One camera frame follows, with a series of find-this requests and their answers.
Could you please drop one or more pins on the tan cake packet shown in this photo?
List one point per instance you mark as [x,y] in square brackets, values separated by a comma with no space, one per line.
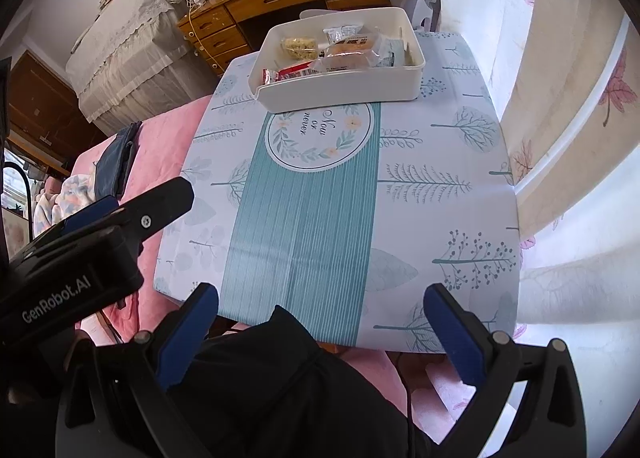
[345,62]

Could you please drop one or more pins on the lace cloth covered cabinet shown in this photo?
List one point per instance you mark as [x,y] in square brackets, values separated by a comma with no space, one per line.
[130,63]

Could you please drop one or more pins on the person's black trouser leg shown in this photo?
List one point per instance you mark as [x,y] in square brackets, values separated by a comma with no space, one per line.
[280,388]

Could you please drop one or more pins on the pink blanket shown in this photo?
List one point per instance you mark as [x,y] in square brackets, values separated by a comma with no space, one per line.
[160,153]

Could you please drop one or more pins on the floral leaf curtain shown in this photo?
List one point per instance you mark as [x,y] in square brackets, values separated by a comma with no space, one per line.
[560,138]

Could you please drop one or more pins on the round rice puff packet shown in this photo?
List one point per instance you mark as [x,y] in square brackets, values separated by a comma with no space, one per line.
[300,48]

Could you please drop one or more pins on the floral plush blanket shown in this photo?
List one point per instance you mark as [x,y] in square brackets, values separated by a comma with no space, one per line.
[70,198]

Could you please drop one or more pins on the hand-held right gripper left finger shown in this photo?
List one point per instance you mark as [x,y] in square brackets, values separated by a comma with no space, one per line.
[187,338]

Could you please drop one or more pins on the brown wooden door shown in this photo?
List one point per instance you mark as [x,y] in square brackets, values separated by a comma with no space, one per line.
[45,108]

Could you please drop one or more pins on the red white cookies packet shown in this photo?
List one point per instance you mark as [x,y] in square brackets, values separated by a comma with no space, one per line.
[295,71]

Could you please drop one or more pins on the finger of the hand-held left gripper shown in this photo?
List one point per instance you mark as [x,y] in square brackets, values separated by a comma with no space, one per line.
[90,215]
[155,210]

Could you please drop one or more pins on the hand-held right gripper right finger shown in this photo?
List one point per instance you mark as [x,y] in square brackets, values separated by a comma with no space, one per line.
[455,338]

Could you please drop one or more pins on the dark blue jeans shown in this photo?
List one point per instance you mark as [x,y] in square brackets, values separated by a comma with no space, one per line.
[117,158]

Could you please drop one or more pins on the white plastic bin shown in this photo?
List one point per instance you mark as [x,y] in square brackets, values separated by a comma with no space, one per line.
[340,90]

